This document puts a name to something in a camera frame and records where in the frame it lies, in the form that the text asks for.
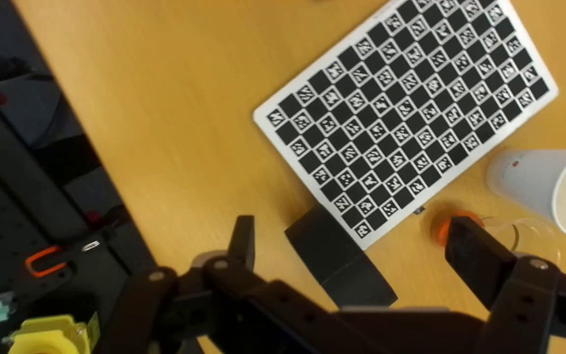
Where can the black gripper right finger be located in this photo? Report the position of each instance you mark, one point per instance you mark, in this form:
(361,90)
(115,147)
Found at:
(520,308)

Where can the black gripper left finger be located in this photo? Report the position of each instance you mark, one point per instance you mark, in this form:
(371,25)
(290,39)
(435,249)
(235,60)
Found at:
(231,316)

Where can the orange disc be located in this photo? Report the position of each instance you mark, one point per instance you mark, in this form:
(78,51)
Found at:
(439,230)

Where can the white paper cup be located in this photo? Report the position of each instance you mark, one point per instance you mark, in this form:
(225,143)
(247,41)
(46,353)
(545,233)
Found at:
(540,180)

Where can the yellow red emergency stop button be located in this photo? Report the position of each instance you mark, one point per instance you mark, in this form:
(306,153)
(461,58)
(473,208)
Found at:
(50,336)

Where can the black white marker calibration board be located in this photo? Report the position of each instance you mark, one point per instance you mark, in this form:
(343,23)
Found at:
(402,112)

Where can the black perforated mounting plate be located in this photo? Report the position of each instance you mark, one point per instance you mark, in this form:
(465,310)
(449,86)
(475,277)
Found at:
(15,178)

